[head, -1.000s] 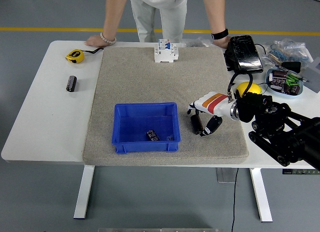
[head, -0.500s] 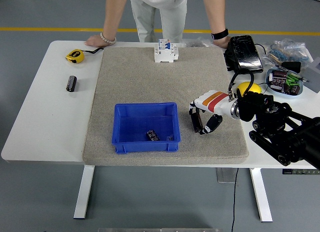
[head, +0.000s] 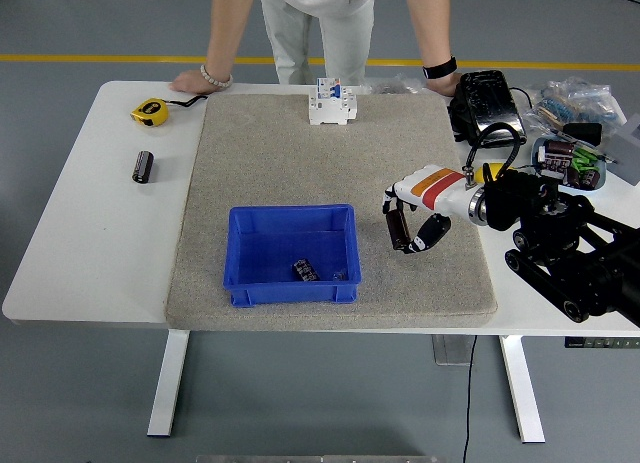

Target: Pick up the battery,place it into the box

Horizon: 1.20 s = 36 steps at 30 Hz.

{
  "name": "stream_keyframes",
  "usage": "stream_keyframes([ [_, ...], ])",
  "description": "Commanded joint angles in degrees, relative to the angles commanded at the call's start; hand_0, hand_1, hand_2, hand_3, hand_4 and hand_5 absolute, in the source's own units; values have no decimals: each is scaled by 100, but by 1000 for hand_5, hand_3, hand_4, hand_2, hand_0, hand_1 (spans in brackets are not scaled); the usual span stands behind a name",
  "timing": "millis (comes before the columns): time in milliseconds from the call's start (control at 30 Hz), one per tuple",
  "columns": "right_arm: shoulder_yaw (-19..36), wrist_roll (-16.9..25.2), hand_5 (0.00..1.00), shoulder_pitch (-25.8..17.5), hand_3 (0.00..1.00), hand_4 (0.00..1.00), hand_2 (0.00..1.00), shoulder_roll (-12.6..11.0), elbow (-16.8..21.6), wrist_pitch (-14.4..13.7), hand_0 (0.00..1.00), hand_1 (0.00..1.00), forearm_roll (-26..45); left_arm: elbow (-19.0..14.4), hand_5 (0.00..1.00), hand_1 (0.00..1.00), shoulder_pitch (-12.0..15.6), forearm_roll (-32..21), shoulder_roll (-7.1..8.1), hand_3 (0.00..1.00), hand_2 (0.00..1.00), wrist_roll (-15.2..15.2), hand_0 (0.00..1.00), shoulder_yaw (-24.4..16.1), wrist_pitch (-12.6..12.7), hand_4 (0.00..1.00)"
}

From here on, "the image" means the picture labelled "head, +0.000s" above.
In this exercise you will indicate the grey-brown mat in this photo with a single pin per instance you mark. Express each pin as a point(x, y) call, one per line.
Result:
point(300, 158)

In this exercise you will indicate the yellow tape measure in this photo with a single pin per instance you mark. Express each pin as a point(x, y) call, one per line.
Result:
point(150, 112)

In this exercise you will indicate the brown capacitor with purple band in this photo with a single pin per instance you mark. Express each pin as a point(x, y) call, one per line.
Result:
point(559, 148)

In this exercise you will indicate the person's left hand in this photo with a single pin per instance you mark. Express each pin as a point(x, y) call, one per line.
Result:
point(442, 85)

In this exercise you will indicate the person's left forearm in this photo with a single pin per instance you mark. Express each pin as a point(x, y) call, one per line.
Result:
point(430, 23)

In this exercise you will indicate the clear bag of metal parts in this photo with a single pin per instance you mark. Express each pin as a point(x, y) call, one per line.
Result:
point(395, 87)

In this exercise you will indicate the black glossy charger device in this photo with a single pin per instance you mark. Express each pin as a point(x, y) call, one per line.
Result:
point(492, 103)

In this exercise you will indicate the table height control panel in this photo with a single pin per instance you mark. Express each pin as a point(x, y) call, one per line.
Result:
point(600, 342)

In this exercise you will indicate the black wrist watch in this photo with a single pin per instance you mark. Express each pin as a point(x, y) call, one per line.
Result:
point(440, 68)

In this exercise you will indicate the small metal part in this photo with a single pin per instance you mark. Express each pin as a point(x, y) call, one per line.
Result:
point(341, 275)

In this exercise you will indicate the dark brown cylindrical battery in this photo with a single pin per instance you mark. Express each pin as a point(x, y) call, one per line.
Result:
point(397, 230)

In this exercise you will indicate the person's right hand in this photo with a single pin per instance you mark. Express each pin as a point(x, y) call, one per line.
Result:
point(192, 82)

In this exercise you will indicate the blue plastic box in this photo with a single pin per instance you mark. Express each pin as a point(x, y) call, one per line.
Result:
point(265, 253)

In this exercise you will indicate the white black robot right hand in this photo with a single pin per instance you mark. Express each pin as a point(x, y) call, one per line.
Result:
point(435, 183)

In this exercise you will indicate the clear bags of blue components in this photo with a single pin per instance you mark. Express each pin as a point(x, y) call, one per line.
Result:
point(575, 103)

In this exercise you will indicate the black rectangular block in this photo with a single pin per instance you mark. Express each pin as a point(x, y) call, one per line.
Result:
point(582, 133)

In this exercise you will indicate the white circuit breaker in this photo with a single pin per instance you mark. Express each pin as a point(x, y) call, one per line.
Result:
point(330, 105)

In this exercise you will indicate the person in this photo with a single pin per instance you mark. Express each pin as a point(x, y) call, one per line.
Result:
point(315, 28)

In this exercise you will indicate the light blue bowl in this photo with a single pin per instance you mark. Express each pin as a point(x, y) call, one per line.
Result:
point(537, 153)

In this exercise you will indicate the black battery with gold end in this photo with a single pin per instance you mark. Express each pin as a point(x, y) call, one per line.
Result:
point(142, 167)

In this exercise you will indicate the black battery with white print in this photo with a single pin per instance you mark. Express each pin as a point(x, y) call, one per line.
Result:
point(305, 271)

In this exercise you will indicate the white table leg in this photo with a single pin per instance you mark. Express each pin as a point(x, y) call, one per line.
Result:
point(167, 383)
point(522, 388)

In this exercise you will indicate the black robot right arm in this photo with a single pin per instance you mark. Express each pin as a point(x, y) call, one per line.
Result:
point(530, 203)

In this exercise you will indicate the grey box under table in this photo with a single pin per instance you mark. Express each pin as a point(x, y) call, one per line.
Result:
point(450, 350)

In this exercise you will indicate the person's right forearm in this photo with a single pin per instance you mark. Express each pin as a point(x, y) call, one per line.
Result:
point(227, 28)

